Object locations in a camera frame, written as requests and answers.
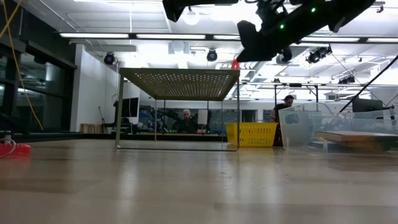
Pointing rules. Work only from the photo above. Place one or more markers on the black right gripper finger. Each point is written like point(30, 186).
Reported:
point(261, 46)

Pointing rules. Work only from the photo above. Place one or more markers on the yellow plastic basket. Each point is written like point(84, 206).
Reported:
point(252, 133)

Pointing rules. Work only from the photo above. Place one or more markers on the clear plastic container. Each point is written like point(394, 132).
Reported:
point(298, 130)

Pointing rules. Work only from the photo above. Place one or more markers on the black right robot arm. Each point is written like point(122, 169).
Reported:
point(342, 9)

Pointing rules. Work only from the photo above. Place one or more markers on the white round ceiling lamp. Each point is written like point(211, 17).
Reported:
point(191, 17)

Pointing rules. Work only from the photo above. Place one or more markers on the ceiling strip light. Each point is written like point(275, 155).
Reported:
point(171, 36)
point(382, 40)
point(93, 35)
point(227, 37)
point(329, 39)

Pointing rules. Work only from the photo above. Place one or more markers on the black ceiling spotlight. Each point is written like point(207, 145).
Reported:
point(346, 80)
point(317, 55)
point(109, 58)

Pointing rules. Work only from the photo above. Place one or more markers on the black metal stand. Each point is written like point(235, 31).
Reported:
point(295, 85)

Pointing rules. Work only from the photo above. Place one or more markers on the person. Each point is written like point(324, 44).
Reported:
point(281, 109)
point(186, 121)

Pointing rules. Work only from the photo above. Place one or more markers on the green perforated metal shelf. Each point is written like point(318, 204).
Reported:
point(183, 84)

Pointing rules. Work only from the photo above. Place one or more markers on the white sign panel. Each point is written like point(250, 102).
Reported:
point(202, 117)

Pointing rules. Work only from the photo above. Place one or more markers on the black computer monitor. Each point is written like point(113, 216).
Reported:
point(367, 105)
point(130, 107)

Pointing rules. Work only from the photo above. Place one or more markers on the wooden crate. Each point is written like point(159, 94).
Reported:
point(91, 128)

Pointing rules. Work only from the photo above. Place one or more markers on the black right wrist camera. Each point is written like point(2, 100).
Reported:
point(286, 55)

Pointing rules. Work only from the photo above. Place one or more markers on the black ceiling dome camera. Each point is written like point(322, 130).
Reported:
point(212, 55)

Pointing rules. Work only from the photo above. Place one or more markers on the black aluminium table frame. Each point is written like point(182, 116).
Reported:
point(46, 136)

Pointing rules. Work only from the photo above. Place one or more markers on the small grey cylinder post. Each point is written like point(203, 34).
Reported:
point(7, 135)

